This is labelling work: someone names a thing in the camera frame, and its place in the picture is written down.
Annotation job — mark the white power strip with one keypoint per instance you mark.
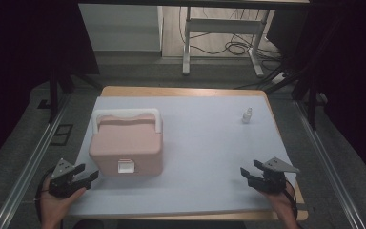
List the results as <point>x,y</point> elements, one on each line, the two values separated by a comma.
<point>279,78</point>

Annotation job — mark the wooden table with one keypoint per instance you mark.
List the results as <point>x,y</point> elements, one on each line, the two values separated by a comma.
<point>184,91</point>

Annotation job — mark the aluminium floor rail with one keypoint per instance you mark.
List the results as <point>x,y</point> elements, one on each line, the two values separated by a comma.
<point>28,168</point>
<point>330,175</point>

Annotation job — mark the small white dropper bottle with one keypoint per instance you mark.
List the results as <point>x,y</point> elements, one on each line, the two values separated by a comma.
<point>247,117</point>

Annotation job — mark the person's dark clothing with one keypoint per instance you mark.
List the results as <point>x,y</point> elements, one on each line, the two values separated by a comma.
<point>158,225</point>

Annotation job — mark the person's left hand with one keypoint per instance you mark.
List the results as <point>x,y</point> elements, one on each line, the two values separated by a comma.
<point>55,208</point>

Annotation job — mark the white metal desk frame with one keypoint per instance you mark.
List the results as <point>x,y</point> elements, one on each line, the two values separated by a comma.
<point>222,26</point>

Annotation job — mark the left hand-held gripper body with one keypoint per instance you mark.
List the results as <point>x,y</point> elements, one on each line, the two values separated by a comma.
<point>60,181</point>

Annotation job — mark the black metal stand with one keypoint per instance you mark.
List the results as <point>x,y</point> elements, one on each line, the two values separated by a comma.
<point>311,101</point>
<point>54,95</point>

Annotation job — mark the black floor socket frame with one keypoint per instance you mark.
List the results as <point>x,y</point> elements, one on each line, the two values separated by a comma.
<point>62,135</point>

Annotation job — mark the white cabinet panel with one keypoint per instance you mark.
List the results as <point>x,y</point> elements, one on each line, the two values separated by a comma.
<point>120,28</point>

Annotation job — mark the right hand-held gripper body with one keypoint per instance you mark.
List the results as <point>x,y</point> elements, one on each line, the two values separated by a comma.
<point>274,178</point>

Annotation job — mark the dark curtain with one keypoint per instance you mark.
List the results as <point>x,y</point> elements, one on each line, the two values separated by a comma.
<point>352,79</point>
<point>19,63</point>

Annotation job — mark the person's right hand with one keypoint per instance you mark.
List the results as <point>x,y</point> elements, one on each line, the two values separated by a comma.
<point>284,203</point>

